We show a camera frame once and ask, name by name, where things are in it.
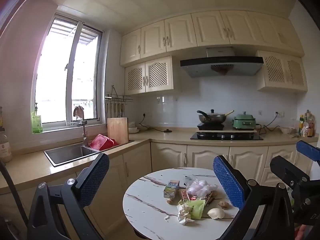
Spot sliding window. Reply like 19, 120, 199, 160
31, 12, 104, 130

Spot red white food wrapper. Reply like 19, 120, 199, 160
178, 189, 189, 203

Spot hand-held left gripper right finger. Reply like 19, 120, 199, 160
212, 155, 295, 240

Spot cream upper cabinets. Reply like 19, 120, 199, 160
120, 10, 305, 67

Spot green snack packet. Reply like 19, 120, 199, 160
185, 199, 206, 220

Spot black range hood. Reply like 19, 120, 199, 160
179, 47, 264, 78

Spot small drink carton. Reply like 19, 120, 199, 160
163, 180, 180, 198

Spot wide cream lattice cabinet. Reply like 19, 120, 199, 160
124, 56, 181, 95

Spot white plastic bag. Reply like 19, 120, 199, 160
185, 175, 218, 202

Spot beige kitchen countertop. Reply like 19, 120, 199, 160
0, 126, 319, 188

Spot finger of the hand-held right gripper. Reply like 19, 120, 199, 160
270, 155, 312, 188
296, 140, 320, 162

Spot brown glass jar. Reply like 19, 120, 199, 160
0, 127, 13, 163

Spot green dish soap bottle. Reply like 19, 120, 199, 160
31, 102, 43, 134

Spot black gas stove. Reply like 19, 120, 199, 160
190, 132, 264, 140

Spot metal faucet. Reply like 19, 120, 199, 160
67, 120, 89, 146

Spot steel sink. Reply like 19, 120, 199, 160
44, 144, 100, 167

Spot red plastic basket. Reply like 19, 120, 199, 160
89, 134, 119, 150

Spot round marble table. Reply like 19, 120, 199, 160
122, 167, 244, 240

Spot cluster of condiment bottles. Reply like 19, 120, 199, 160
298, 109, 315, 138

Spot wall utensil rack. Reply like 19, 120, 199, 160
105, 85, 133, 118

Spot black wok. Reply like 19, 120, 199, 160
197, 109, 235, 125

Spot white tissue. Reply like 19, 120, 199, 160
176, 204, 195, 225

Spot cream cabinets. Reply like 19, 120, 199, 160
120, 10, 305, 67
0, 140, 315, 240

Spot cream lower cabinets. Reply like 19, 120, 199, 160
0, 140, 315, 240

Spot black gold snack wrapper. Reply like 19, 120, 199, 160
204, 191, 217, 205

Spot narrow cream lattice cabinet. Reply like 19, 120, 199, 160
255, 50, 308, 93

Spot black induction cooker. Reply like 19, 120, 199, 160
197, 123, 225, 131

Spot black power cable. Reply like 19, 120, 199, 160
138, 115, 173, 133

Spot wooden cutting board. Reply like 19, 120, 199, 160
107, 117, 129, 144

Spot green electric cooker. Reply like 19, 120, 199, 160
232, 112, 256, 130

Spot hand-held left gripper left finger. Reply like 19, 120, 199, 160
27, 152, 110, 240

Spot white eggshell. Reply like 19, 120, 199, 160
207, 207, 226, 220

